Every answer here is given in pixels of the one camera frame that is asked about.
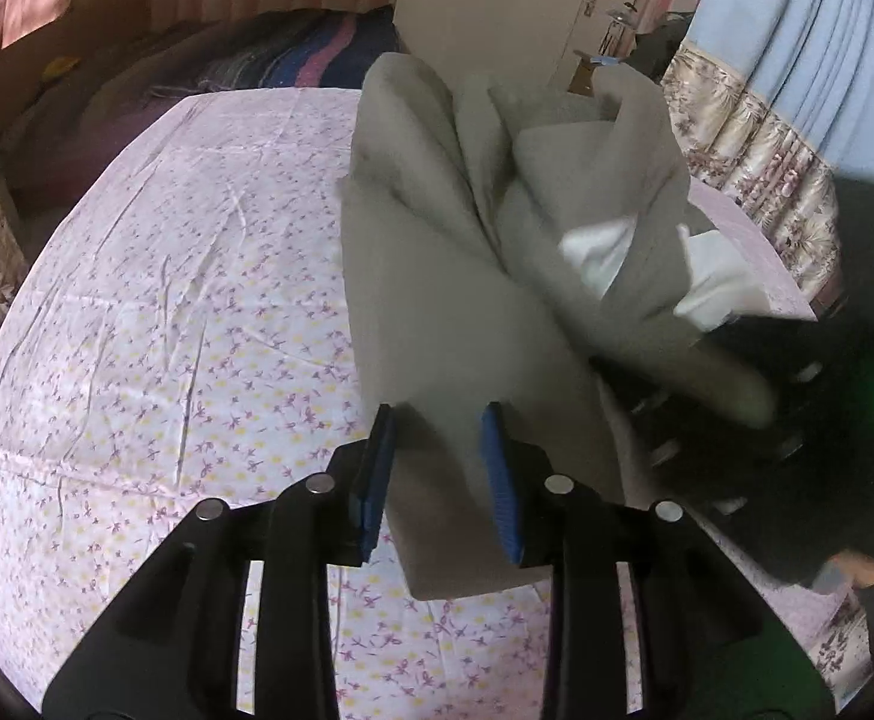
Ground pink floral sheet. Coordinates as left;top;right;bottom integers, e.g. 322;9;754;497
0;86;874;720

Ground grey garment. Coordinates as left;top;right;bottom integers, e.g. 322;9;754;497
338;52;783;602

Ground bed with striped blanket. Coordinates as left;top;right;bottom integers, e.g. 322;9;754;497
0;6;402;192

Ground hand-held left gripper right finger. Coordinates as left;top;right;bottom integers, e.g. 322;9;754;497
479;403;837;720

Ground white wardrobe door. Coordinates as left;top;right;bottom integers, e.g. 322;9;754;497
394;0;715;95

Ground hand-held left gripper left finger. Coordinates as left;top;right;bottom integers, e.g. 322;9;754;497
41;403;398;720

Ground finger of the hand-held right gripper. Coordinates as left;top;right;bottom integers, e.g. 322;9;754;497
594;360;790;518
707;311;843;395

